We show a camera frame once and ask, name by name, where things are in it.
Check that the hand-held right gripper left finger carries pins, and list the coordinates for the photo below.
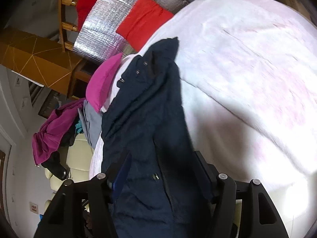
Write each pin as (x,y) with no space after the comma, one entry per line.
(121,176)

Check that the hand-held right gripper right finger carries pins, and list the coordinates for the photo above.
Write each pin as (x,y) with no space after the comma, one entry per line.
(206,172)

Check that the navy zip jacket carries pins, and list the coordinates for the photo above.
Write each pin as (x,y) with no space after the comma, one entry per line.
(148,129)

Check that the cream leather sofa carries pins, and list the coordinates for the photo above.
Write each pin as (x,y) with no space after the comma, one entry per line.
(76,158)

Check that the grey garment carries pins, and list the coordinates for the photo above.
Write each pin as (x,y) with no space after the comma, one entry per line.
(92,124)

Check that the teal garment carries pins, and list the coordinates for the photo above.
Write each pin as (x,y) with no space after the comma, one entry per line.
(78,127)

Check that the magenta garment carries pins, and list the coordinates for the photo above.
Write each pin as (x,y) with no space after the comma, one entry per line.
(49,133)

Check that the magenta pillow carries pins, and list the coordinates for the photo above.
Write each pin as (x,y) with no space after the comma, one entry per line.
(104,84)

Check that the white fleece blanket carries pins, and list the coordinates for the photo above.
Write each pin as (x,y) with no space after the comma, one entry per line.
(247,79)

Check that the orange wooden column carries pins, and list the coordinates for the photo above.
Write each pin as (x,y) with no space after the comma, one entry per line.
(37,57)

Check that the silver foil insulation board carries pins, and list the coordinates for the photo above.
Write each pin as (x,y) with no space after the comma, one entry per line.
(104,29)

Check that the red pillow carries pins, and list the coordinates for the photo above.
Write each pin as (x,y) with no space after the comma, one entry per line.
(141,19)

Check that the wooden stair railing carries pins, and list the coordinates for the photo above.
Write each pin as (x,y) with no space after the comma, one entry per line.
(62,29)

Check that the red cloth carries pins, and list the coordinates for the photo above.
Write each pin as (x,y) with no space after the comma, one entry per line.
(86,2)

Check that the wall switch plate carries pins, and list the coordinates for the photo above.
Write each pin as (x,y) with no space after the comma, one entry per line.
(33,207)

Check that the dark wall picture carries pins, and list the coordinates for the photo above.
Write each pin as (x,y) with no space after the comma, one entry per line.
(48,106)

